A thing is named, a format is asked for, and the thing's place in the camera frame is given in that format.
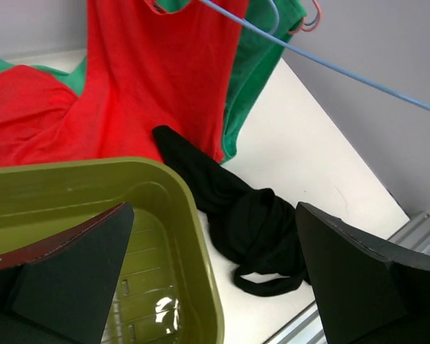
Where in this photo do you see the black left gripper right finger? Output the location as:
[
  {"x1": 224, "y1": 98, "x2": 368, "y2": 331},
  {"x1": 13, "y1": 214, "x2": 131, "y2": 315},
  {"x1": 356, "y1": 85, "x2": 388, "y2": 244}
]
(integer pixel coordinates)
[{"x1": 295, "y1": 201, "x2": 430, "y2": 344}]

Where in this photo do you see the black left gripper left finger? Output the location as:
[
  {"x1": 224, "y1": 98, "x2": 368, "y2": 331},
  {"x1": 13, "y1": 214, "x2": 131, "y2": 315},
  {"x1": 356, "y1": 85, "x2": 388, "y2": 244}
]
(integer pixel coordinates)
[{"x1": 0, "y1": 203, "x2": 134, "y2": 343}]

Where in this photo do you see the black tank top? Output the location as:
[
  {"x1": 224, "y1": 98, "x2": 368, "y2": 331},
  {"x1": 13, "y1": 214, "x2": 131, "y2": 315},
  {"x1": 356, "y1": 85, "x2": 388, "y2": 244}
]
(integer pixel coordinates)
[{"x1": 152, "y1": 125, "x2": 310, "y2": 297}]

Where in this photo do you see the blue hanger under green top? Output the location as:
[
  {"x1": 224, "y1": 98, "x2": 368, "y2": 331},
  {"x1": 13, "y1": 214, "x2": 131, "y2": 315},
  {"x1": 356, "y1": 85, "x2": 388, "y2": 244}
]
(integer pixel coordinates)
[{"x1": 267, "y1": 0, "x2": 280, "y2": 35}]

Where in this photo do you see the olive green plastic basket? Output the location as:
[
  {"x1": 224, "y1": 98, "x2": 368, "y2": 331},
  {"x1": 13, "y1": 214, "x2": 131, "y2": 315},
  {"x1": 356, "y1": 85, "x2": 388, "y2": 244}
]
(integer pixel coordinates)
[{"x1": 0, "y1": 158, "x2": 224, "y2": 343}]

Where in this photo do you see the green tank top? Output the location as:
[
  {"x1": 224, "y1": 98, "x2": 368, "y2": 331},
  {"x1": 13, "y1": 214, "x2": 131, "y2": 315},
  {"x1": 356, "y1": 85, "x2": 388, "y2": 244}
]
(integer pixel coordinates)
[{"x1": 0, "y1": 0, "x2": 307, "y2": 163}]

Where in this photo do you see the pink wire hanger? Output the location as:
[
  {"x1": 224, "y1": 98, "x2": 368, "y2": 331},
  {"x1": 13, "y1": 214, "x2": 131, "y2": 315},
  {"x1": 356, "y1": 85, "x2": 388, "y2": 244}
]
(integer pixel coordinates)
[{"x1": 287, "y1": 0, "x2": 323, "y2": 36}]

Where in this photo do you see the red tank top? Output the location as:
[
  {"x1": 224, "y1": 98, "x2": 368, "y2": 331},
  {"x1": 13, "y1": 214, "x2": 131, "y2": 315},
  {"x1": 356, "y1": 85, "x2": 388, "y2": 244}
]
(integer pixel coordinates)
[{"x1": 0, "y1": 1, "x2": 241, "y2": 167}]

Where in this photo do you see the light blue wire hanger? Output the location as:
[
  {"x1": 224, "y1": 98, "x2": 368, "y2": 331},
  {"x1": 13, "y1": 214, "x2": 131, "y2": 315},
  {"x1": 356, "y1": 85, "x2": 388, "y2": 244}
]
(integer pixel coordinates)
[{"x1": 202, "y1": 0, "x2": 430, "y2": 112}]

